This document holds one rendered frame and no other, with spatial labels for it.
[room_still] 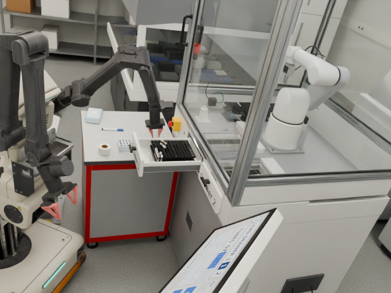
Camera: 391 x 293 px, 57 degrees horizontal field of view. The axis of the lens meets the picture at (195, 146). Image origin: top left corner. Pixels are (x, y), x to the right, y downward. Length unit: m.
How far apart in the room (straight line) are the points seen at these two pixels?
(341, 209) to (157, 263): 1.26
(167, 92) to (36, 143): 1.60
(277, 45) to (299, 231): 1.04
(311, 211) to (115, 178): 1.13
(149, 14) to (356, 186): 1.64
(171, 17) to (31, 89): 1.52
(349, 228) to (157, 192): 1.16
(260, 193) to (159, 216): 1.01
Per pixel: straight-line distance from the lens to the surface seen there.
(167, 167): 1.93
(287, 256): 2.11
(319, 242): 2.16
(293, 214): 1.87
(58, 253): 2.26
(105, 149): 2.15
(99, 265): 2.55
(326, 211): 1.98
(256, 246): 1.14
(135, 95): 2.72
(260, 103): 1.38
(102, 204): 2.34
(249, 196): 1.64
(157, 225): 2.55
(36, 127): 1.28
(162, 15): 2.56
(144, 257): 2.61
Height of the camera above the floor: 1.97
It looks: 31 degrees down
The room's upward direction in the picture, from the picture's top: 11 degrees clockwise
